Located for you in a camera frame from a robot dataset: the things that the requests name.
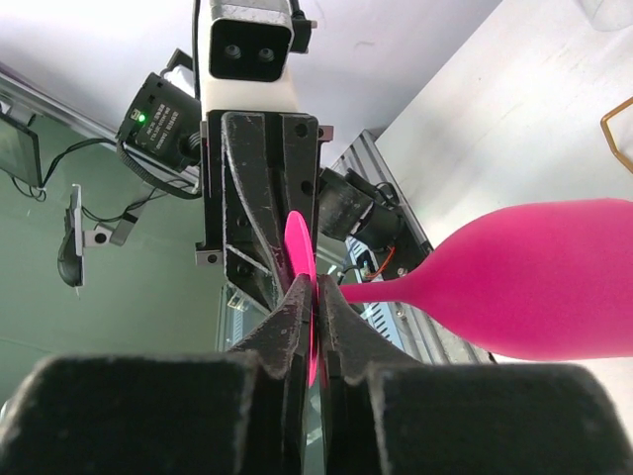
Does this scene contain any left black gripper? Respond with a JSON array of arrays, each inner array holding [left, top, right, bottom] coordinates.
[[197, 111, 331, 306]]

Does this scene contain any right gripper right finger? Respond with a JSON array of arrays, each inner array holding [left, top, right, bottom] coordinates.
[[318, 276, 632, 474]]

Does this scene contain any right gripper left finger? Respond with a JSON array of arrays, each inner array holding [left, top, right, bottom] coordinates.
[[1, 275, 313, 474]]

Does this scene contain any magenta wine glass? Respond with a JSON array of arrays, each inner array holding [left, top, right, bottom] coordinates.
[[283, 197, 633, 390]]

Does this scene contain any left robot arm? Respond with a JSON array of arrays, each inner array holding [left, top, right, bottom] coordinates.
[[117, 73, 333, 310]]

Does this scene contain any front clear wine glass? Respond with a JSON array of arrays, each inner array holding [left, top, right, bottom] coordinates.
[[577, 0, 633, 32]]

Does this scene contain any small grey stand device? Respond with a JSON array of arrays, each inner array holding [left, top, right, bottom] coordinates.
[[57, 184, 152, 292]]

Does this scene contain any black monitor screen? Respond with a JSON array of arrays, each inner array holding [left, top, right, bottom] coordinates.
[[1, 98, 43, 188]]

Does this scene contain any left black base bracket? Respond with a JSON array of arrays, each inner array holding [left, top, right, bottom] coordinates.
[[318, 168, 432, 283]]

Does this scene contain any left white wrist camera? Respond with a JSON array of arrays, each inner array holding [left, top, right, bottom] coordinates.
[[192, 0, 317, 116]]

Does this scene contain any gold wire glass rack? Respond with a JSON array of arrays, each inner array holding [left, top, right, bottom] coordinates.
[[599, 97, 632, 174]]

